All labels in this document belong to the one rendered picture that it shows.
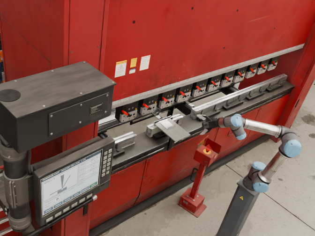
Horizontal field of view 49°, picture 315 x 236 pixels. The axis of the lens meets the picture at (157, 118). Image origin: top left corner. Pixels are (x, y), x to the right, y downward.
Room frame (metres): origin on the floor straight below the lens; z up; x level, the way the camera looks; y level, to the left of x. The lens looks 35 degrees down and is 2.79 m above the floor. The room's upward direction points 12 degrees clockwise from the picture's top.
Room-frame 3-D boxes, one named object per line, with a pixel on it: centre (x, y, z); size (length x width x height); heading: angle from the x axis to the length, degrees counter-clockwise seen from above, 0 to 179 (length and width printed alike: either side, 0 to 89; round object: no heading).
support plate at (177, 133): (2.40, -0.15, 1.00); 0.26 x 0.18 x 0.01; 48
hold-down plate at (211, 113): (2.91, -0.49, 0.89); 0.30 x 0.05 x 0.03; 138
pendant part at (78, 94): (1.27, 0.47, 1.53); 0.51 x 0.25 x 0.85; 143
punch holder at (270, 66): (3.66, -1.10, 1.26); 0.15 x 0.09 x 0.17; 138
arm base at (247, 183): (2.17, -0.89, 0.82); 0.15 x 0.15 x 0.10
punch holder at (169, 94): (2.48, -0.02, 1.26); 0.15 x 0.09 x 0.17; 138
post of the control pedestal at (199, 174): (2.52, -0.52, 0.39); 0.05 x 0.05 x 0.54; 61
